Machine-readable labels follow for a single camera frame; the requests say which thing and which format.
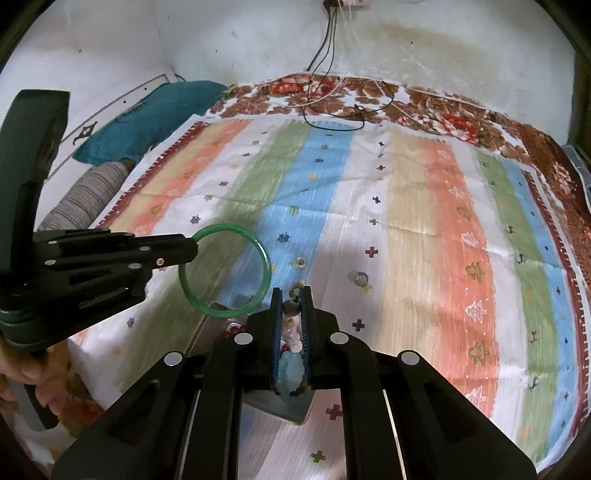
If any white cable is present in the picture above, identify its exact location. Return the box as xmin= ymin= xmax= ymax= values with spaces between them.
xmin=300 ymin=4 xmax=416 ymax=127

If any green jade bangle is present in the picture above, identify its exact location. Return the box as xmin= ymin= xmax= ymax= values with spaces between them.
xmin=178 ymin=223 xmax=273 ymax=319

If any teal pillow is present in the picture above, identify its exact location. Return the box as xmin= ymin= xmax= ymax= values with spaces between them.
xmin=74 ymin=80 xmax=228 ymax=166

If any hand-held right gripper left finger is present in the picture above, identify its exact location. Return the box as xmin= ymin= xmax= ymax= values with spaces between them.
xmin=51 ymin=287 xmax=284 ymax=480

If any person's left hand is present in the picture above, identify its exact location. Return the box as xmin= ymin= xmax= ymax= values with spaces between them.
xmin=0 ymin=344 xmax=70 ymax=407

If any brown striped pillow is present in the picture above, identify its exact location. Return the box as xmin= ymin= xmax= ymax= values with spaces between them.
xmin=37 ymin=161 xmax=133 ymax=232

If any striped pastel cloth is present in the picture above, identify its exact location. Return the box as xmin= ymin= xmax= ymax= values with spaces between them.
xmin=69 ymin=115 xmax=587 ymax=480

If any black cable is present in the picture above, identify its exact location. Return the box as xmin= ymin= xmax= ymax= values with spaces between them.
xmin=305 ymin=4 xmax=334 ymax=77
xmin=302 ymin=4 xmax=397 ymax=133

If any silver metal tin box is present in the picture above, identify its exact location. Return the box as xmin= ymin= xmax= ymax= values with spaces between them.
xmin=191 ymin=300 xmax=315 ymax=424

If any pale bead bracelet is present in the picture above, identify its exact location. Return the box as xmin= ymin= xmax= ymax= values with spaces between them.
xmin=277 ymin=284 xmax=310 ymax=400

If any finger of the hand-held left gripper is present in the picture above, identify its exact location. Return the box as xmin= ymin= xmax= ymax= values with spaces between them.
xmin=43 ymin=238 xmax=200 ymax=278
xmin=33 ymin=231 xmax=195 ymax=251

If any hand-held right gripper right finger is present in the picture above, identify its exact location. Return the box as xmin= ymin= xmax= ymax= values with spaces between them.
xmin=300 ymin=286 xmax=539 ymax=480

